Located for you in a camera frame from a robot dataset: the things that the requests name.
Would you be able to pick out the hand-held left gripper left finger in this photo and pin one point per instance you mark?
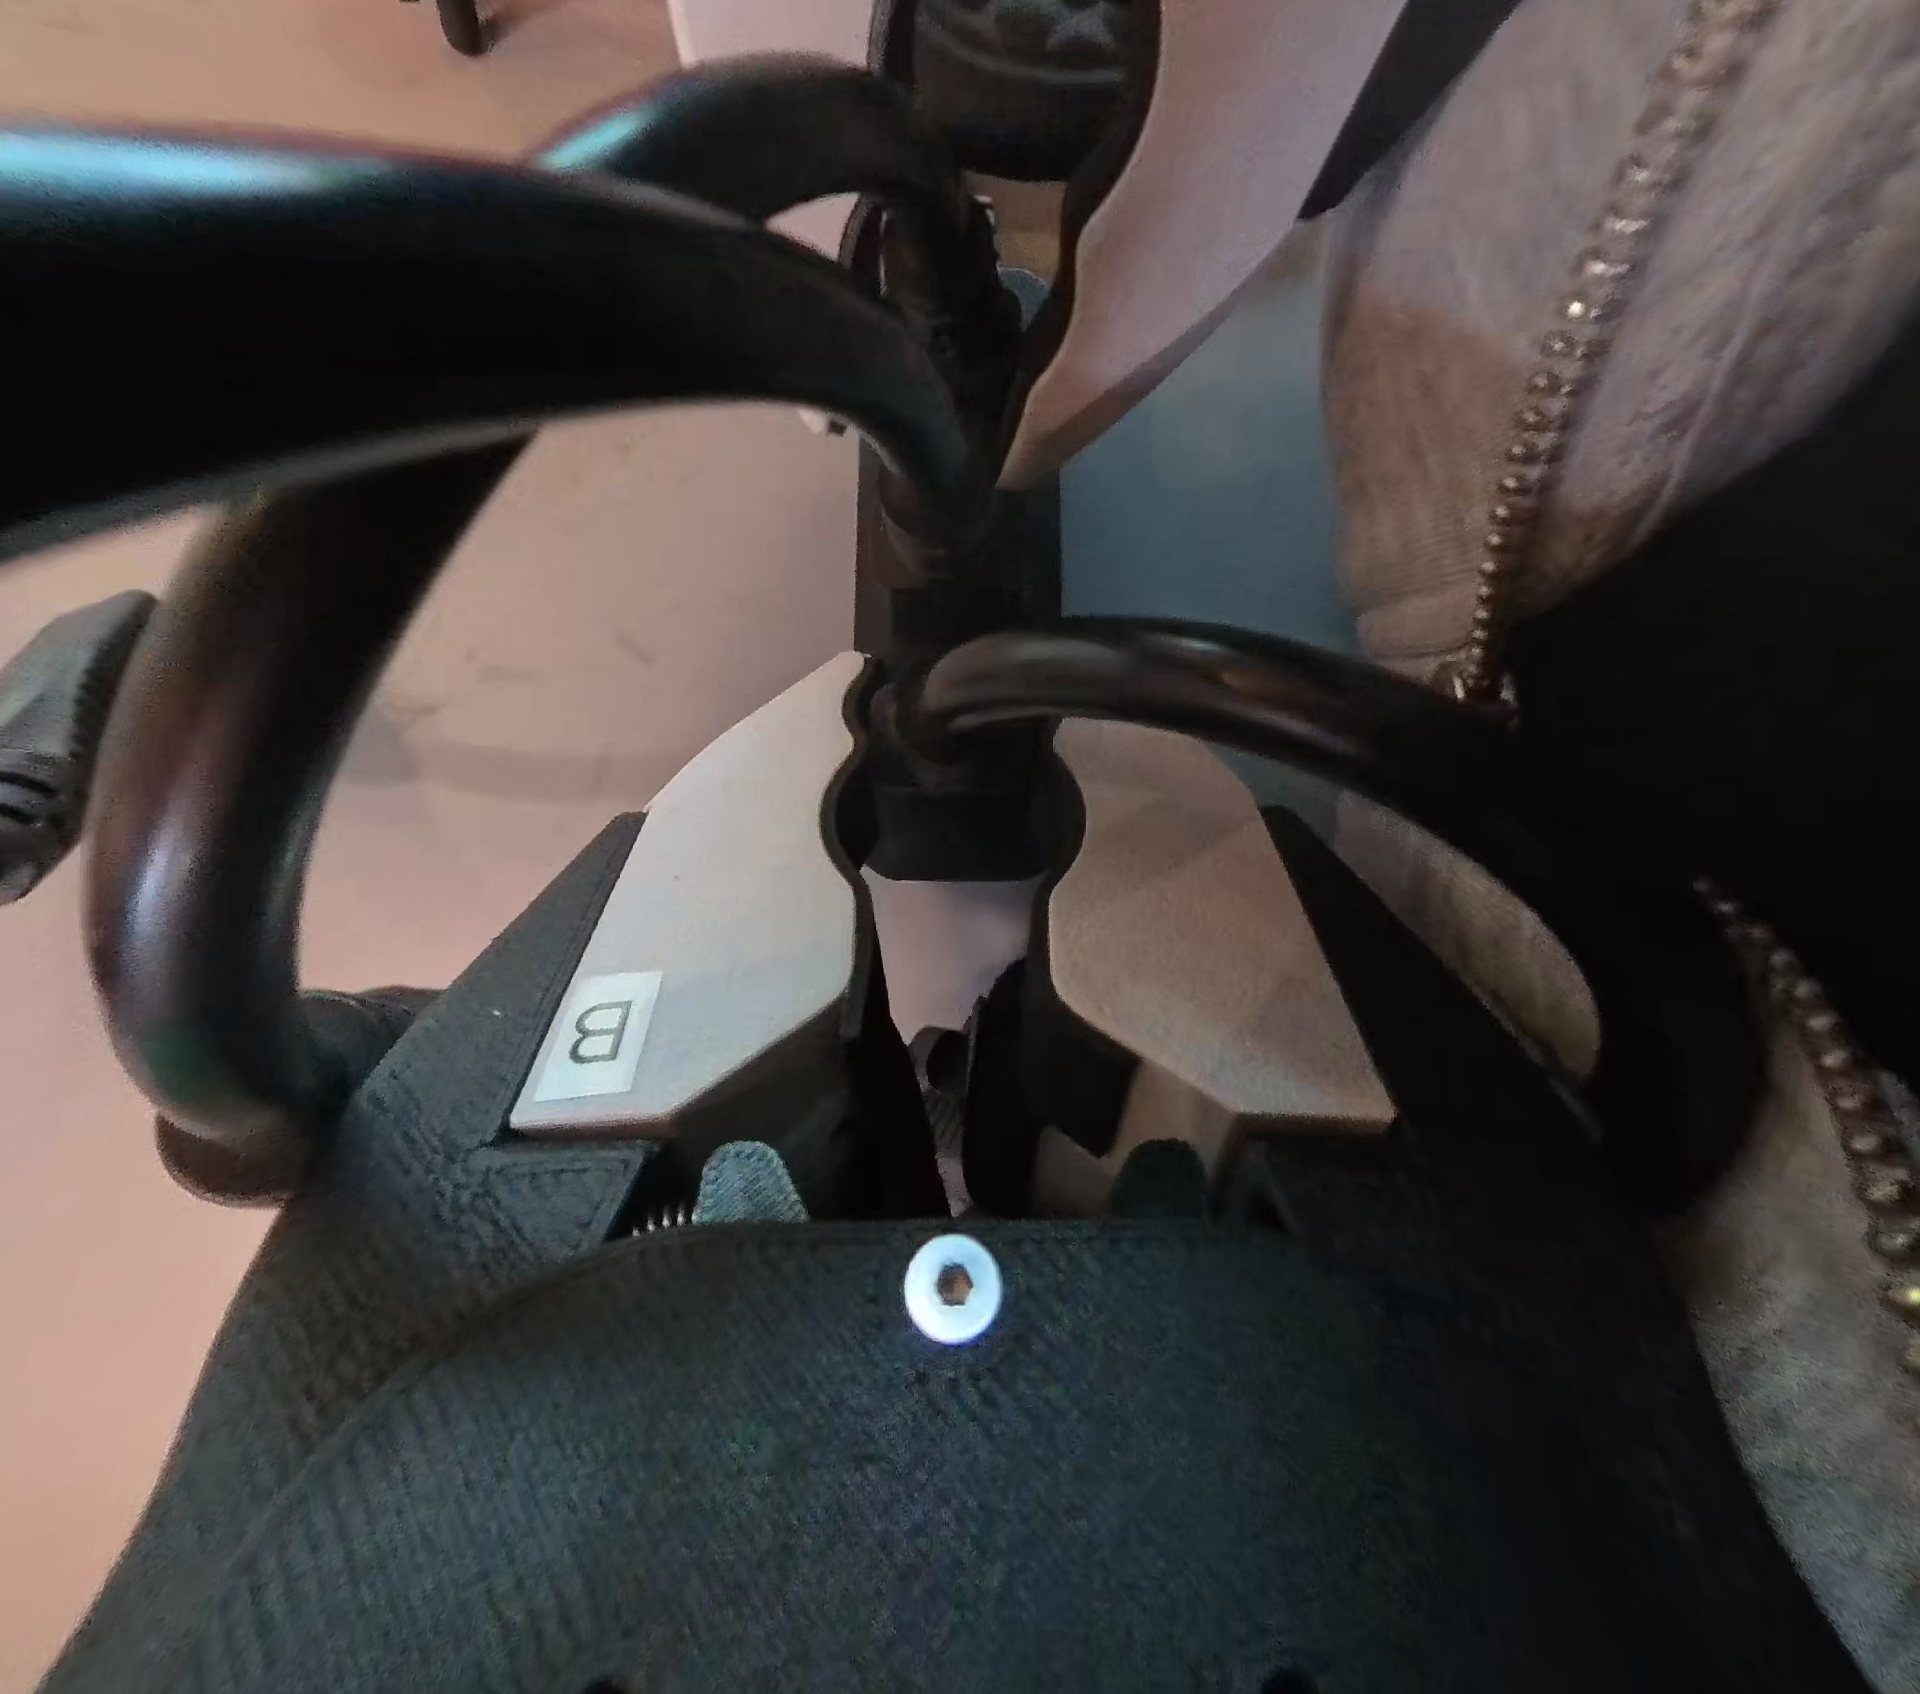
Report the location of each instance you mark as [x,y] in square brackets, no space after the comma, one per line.
[700,913]

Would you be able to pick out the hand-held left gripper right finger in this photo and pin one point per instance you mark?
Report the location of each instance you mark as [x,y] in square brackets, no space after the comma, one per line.
[1198,959]

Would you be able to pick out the black power strip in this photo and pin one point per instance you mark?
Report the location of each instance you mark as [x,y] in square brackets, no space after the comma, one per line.
[961,849]

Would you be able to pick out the grey zip hoodie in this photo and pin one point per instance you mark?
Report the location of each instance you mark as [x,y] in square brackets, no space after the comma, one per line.
[1721,149]

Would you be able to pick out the black shirt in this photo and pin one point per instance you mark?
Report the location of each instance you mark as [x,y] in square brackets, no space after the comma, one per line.
[1721,677]

